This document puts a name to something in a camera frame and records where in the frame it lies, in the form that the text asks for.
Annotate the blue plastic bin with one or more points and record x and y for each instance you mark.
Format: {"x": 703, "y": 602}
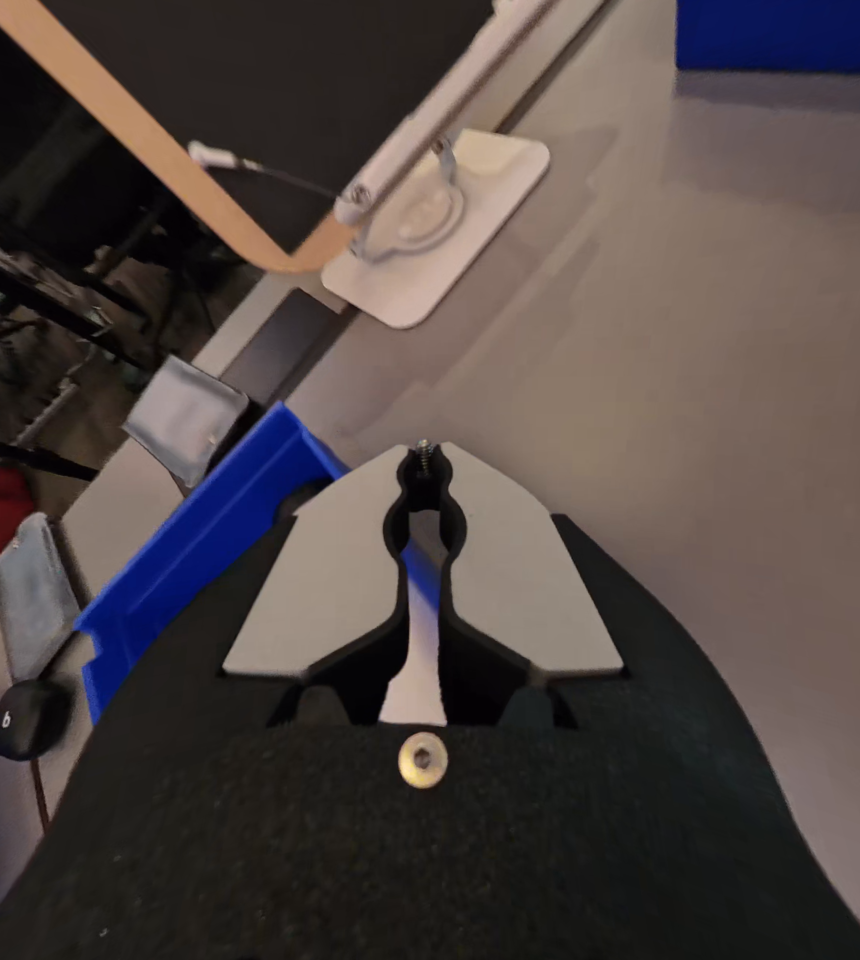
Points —
{"x": 775, "y": 34}
{"x": 197, "y": 547}

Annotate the grey padded pouch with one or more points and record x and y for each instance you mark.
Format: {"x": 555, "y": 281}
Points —
{"x": 182, "y": 424}

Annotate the grey flat case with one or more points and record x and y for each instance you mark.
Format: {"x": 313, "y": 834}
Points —
{"x": 32, "y": 592}

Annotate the black earbud case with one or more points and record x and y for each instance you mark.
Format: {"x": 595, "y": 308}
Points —
{"x": 29, "y": 720}

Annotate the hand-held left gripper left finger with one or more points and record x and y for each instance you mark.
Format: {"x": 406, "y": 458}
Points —
{"x": 310, "y": 592}

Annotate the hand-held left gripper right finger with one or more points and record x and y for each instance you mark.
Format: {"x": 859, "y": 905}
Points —
{"x": 535, "y": 592}

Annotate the black knob screw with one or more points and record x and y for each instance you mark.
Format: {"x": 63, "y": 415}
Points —
{"x": 425, "y": 457}

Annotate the black board with wooden rim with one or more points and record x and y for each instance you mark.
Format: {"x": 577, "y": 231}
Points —
{"x": 250, "y": 75}

